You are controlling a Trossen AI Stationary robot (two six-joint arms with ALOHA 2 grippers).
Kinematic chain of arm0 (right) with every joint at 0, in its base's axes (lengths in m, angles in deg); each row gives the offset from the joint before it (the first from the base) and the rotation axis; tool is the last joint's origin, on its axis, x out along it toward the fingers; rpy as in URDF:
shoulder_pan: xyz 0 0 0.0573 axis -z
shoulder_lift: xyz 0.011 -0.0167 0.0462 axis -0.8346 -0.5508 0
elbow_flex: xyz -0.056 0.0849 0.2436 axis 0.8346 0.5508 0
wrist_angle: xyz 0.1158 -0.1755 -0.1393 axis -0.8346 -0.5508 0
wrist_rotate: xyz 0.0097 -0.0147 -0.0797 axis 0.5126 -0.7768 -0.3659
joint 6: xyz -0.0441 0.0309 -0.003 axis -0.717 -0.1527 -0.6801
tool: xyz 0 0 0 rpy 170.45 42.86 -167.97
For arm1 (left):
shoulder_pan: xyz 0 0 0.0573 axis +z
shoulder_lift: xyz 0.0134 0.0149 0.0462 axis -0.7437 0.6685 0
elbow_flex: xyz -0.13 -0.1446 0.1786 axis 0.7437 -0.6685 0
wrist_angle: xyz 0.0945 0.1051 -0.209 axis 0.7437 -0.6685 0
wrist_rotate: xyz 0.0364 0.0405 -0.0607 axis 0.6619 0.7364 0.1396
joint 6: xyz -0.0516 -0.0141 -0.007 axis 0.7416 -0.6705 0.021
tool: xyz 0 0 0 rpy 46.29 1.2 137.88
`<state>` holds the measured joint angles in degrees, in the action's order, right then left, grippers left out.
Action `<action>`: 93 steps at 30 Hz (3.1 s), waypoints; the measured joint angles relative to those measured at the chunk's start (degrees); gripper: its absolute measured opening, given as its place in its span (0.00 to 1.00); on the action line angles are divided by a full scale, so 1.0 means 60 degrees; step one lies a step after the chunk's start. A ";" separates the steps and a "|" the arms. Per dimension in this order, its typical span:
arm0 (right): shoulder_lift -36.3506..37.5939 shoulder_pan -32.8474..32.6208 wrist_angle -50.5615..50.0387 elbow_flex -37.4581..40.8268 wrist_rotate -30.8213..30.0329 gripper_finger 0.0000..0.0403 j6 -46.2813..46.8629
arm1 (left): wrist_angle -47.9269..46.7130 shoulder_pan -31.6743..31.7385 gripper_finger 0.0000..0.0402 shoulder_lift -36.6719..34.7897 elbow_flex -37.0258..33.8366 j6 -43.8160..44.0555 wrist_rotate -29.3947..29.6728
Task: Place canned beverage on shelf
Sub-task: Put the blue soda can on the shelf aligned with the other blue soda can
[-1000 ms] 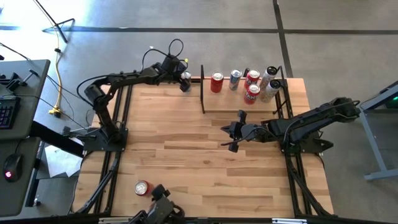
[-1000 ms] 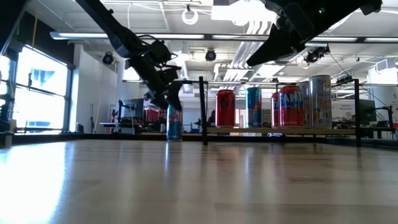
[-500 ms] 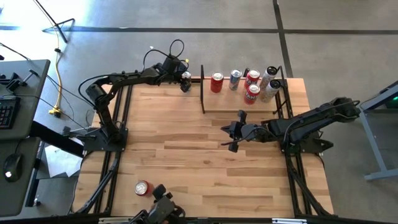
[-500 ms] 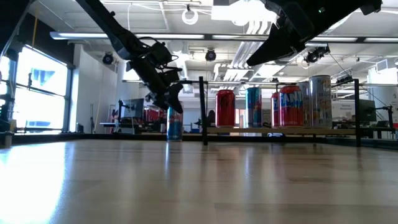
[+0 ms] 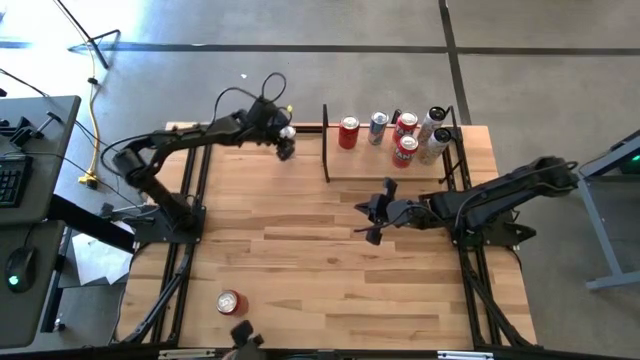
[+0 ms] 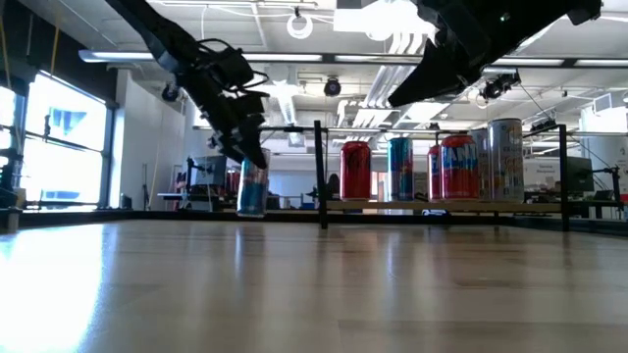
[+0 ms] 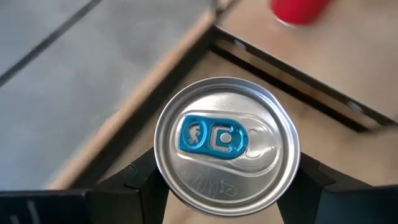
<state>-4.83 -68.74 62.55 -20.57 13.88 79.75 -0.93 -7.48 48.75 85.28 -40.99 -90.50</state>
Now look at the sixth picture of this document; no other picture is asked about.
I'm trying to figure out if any dark desk monitor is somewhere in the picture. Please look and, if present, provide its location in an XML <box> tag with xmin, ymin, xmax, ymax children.
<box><xmin>563</xmin><ymin>156</ymin><xmax>596</xmax><ymax>193</ymax></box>

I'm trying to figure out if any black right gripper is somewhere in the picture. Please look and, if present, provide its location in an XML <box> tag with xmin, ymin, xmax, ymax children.
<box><xmin>388</xmin><ymin>0</ymin><xmax>522</xmax><ymax>109</ymax></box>

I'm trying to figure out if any red Coca-Cola can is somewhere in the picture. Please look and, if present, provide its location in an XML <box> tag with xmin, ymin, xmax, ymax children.
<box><xmin>340</xmin><ymin>140</ymin><xmax>373</xmax><ymax>202</ymax></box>

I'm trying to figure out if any long ceiling light fixture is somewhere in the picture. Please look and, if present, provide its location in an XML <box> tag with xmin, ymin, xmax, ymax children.
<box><xmin>78</xmin><ymin>48</ymin><xmax>325</xmax><ymax>64</ymax></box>
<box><xmin>490</xmin><ymin>57</ymin><xmax>628</xmax><ymax>69</ymax></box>

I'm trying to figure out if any tall white beverage can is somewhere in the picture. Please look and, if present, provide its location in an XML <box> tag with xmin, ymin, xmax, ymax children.
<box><xmin>469</xmin><ymin>127</ymin><xmax>491</xmax><ymax>201</ymax></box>
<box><xmin>487</xmin><ymin>117</ymin><xmax>525</xmax><ymax>204</ymax></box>

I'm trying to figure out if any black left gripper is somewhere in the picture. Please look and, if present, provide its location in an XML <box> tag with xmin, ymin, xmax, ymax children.
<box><xmin>177</xmin><ymin>44</ymin><xmax>271</xmax><ymax>172</ymax></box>

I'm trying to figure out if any large window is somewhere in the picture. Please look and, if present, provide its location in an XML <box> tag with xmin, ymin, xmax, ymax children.
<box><xmin>0</xmin><ymin>72</ymin><xmax>113</xmax><ymax>210</ymax></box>

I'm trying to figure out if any red Fanta strawberry can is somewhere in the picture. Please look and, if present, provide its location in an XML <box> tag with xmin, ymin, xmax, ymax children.
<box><xmin>427</xmin><ymin>143</ymin><xmax>443</xmax><ymax>203</ymax></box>
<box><xmin>440</xmin><ymin>134</ymin><xmax>480</xmax><ymax>201</ymax></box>

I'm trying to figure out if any black ceiling mounted device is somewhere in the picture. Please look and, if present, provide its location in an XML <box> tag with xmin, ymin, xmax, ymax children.
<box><xmin>478</xmin><ymin>71</ymin><xmax>522</xmax><ymax>102</ymax></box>

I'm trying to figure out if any black ceiling dome camera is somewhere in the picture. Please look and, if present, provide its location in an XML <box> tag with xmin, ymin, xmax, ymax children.
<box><xmin>322</xmin><ymin>76</ymin><xmax>343</xmax><ymax>98</ymax></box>

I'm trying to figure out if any white cable coil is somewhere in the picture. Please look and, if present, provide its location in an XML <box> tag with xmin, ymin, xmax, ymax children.
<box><xmin>286</xmin><ymin>12</ymin><xmax>315</xmax><ymax>41</ymax></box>

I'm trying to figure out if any grey computer monitor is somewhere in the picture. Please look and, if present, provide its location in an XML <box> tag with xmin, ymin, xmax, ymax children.
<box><xmin>188</xmin><ymin>155</ymin><xmax>230</xmax><ymax>187</ymax></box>

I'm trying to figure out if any blue silver Red Bull can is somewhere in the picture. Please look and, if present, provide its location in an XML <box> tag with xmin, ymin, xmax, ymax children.
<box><xmin>236</xmin><ymin>146</ymin><xmax>272</xmax><ymax>219</ymax></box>
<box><xmin>387</xmin><ymin>136</ymin><xmax>415</xmax><ymax>202</ymax></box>

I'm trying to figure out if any wooden shelf black frame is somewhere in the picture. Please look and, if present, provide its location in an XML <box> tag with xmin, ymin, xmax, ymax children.
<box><xmin>313</xmin><ymin>119</ymin><xmax>573</xmax><ymax>232</ymax></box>

